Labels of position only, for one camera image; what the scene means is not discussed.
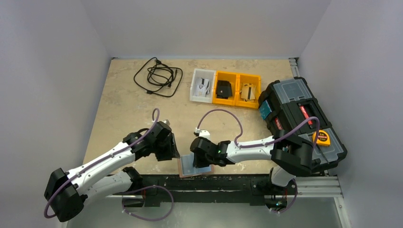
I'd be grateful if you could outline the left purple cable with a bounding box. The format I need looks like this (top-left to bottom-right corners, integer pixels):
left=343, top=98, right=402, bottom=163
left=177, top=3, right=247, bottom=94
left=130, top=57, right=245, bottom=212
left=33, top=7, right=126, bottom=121
left=43, top=108, right=161, bottom=219

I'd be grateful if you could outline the black plastic toolbox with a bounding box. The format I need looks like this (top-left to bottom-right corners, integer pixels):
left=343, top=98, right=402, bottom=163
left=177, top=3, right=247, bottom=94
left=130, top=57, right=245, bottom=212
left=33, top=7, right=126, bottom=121
left=258, top=77, right=347, bottom=172

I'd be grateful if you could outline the blue packet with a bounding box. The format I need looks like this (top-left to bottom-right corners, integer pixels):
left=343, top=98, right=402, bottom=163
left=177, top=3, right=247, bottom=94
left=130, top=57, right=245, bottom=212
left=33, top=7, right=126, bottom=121
left=259, top=100, right=272, bottom=120

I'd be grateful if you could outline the tan cards stack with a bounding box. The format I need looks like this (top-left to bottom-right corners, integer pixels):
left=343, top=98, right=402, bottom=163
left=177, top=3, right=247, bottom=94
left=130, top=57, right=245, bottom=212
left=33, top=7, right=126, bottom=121
left=240, top=83, right=256, bottom=102

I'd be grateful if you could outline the white plastic bin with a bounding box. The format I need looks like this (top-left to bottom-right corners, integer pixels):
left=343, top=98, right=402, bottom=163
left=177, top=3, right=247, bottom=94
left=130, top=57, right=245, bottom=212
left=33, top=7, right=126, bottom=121
left=189, top=68, right=216, bottom=104

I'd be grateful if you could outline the purple cable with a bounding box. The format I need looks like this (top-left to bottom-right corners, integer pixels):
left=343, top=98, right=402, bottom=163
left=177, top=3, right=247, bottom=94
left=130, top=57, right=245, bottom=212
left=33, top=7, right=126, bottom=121
left=194, top=109, right=320, bottom=149
left=43, top=108, right=161, bottom=219

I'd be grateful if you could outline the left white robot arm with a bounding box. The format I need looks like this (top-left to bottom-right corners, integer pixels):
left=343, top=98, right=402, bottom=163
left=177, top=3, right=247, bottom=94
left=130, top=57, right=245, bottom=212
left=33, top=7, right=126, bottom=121
left=44, top=121, right=180, bottom=222

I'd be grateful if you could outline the yellow tape measure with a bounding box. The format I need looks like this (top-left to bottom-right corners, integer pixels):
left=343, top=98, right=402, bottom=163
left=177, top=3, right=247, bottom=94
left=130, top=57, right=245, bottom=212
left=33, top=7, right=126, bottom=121
left=311, top=130, right=331, bottom=147

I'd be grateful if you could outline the white cards stack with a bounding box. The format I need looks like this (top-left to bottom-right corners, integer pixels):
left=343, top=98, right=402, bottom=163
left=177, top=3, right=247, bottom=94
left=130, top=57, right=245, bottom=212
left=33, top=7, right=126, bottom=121
left=193, top=77, right=210, bottom=97

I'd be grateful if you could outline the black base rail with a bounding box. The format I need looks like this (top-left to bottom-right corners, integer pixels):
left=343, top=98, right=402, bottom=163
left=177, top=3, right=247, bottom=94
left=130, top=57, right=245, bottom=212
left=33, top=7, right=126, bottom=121
left=117, top=174, right=297, bottom=209

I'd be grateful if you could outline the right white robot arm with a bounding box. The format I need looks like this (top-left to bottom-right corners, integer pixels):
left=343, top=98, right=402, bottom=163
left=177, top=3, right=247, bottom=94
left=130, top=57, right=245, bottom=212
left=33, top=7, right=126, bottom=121
left=190, top=130, right=314, bottom=193

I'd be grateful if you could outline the yellow bin with black cards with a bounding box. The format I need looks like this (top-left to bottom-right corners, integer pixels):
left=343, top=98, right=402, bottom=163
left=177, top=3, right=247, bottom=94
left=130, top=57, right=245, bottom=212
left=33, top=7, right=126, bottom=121
left=212, top=71, right=239, bottom=106

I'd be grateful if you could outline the black coiled cable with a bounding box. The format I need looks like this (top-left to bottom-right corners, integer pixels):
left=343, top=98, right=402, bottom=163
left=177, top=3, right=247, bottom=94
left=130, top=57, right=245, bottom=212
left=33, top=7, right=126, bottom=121
left=133, top=57, right=183, bottom=98

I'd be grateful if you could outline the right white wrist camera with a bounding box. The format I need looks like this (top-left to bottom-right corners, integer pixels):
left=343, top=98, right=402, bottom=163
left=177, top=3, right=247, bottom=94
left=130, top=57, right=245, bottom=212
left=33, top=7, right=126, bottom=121
left=193, top=128, right=211, bottom=140

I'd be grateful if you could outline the yellow bin with tan cards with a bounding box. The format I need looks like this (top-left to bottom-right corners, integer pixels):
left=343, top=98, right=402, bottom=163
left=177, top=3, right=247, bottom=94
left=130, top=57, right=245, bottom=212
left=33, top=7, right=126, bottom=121
left=235, top=74, right=261, bottom=109

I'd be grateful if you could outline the pink leather card holder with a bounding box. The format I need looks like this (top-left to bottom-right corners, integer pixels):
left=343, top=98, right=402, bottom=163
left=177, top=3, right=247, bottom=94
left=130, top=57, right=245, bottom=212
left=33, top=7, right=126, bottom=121
left=178, top=154, right=215, bottom=179

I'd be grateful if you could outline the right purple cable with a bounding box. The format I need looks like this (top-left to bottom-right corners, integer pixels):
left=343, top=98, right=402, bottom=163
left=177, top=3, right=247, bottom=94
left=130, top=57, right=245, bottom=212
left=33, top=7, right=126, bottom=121
left=194, top=109, right=320, bottom=149

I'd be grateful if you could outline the black cards stack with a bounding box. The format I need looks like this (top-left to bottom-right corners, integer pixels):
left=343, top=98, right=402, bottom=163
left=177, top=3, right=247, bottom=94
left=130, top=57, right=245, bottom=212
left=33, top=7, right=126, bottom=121
left=216, top=80, right=232, bottom=99

